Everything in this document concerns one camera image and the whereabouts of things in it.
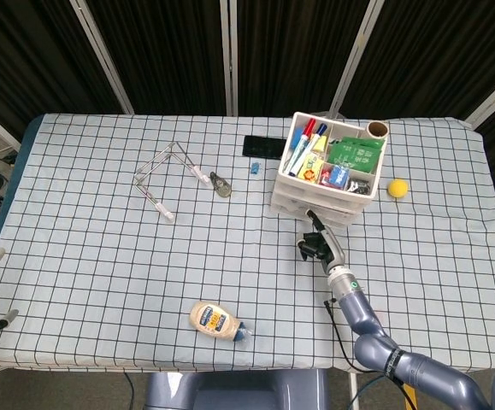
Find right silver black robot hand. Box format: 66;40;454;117
296;208;347;274

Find clear plastic drawer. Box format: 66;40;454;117
272;190;362;220
271;200;356;227
274;179;374;211

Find white drawer organizer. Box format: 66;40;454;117
271;111;392;227

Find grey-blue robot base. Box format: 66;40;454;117
144;369;329;410

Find black binder clips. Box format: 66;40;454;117
347;179;372;196

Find blue white packet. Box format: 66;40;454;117
328;165;351;188

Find yellow snack packet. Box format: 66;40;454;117
298;152;325;183

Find yellow foam ball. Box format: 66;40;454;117
386;178;410;201

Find green tea packet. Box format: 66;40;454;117
326;136;386;173

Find dark blue table pad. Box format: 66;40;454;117
0;115;45;249

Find brown cardboard tube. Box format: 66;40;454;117
365;120;392;142

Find blue checked tablecloth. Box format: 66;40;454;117
0;113;495;375

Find blue cap whiteboard marker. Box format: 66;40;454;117
290;122;329;177

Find black smartphone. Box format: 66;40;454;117
242;134;289;160

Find red cap whiteboard marker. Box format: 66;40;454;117
288;118;317;174

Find grey correction tape dispenser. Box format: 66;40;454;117
209;171;233;200

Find mayonnaise squeeze bottle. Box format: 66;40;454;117
188;300;255;344

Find white table leg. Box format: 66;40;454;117
348;371;359;410

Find black folding screen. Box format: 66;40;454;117
0;0;495;223

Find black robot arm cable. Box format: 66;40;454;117
322;298;419;410

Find folding metal wire stand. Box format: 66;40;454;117
134;142;212;223

